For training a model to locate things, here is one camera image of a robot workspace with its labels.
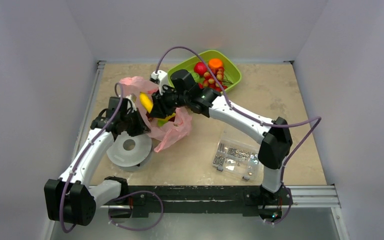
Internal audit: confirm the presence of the clear plastic screw box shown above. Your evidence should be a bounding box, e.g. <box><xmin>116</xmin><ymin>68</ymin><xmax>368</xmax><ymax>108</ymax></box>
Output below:
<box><xmin>212</xmin><ymin>131</ymin><xmax>262</xmax><ymax>182</ymax></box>

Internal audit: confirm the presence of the yellow fake banana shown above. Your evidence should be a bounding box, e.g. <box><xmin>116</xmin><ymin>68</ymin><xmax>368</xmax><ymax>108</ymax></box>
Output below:
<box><xmin>139</xmin><ymin>92</ymin><xmax>176</xmax><ymax>122</ymax></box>

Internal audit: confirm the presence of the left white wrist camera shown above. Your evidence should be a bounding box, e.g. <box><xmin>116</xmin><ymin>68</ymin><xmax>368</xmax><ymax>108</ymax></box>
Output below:
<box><xmin>124</xmin><ymin>93</ymin><xmax>137</xmax><ymax>112</ymax></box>

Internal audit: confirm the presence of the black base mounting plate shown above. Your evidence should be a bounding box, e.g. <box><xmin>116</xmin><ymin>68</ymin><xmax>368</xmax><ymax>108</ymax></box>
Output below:
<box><xmin>104</xmin><ymin>185</ymin><xmax>294</xmax><ymax>220</ymax></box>

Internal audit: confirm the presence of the green fake custard apple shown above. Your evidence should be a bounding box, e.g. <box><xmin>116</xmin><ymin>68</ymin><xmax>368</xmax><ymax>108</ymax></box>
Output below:
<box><xmin>191</xmin><ymin>72</ymin><xmax>201</xmax><ymax>83</ymax></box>

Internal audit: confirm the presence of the aluminium frame rail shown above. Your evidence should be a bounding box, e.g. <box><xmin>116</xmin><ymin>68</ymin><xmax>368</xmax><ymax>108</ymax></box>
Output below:
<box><xmin>48</xmin><ymin>184</ymin><xmax>341</xmax><ymax>210</ymax></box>

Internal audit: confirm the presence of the white filament spool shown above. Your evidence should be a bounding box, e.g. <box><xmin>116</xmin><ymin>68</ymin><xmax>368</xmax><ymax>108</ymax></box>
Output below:
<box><xmin>106</xmin><ymin>132</ymin><xmax>153</xmax><ymax>172</ymax></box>

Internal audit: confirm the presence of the pink plastic bag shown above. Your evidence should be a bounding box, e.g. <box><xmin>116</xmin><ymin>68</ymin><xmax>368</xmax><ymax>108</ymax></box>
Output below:
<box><xmin>119</xmin><ymin>76</ymin><xmax>192</xmax><ymax>153</ymax></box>

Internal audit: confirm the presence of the green plastic tray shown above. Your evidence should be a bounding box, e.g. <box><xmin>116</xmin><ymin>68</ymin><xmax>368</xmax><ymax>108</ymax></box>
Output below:
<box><xmin>167</xmin><ymin>49</ymin><xmax>242</xmax><ymax>92</ymax></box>

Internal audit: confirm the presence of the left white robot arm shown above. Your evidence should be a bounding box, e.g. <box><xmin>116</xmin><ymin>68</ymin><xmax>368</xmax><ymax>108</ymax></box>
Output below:
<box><xmin>44</xmin><ymin>94</ymin><xmax>150</xmax><ymax>226</ymax></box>

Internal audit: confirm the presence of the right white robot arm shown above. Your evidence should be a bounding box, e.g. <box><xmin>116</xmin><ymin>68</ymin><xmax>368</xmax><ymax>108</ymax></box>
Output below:
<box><xmin>149</xmin><ymin>69</ymin><xmax>292</xmax><ymax>204</ymax></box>

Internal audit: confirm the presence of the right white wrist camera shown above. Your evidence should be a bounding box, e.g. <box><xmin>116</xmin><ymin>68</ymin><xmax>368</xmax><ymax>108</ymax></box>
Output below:
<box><xmin>150</xmin><ymin>70</ymin><xmax>169</xmax><ymax>95</ymax></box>

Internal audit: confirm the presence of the green fake leaf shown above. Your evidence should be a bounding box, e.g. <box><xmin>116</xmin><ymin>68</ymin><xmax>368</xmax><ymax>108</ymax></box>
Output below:
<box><xmin>157</xmin><ymin>119</ymin><xmax>169</xmax><ymax>128</ymax></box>

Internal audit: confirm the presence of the red fake apple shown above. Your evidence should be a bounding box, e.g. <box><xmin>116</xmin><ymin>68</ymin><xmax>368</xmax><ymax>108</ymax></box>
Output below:
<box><xmin>193</xmin><ymin>61</ymin><xmax>208</xmax><ymax>77</ymax></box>

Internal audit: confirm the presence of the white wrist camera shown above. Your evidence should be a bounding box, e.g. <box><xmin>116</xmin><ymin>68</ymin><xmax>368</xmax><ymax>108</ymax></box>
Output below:
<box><xmin>150</xmin><ymin>70</ymin><xmax>169</xmax><ymax>95</ymax></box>
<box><xmin>124</xmin><ymin>93</ymin><xmax>137</xmax><ymax>112</ymax></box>

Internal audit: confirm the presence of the orange fake tangerine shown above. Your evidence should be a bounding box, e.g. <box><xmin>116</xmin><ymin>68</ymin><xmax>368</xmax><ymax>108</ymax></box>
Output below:
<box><xmin>208</xmin><ymin>58</ymin><xmax>224</xmax><ymax>69</ymax></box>

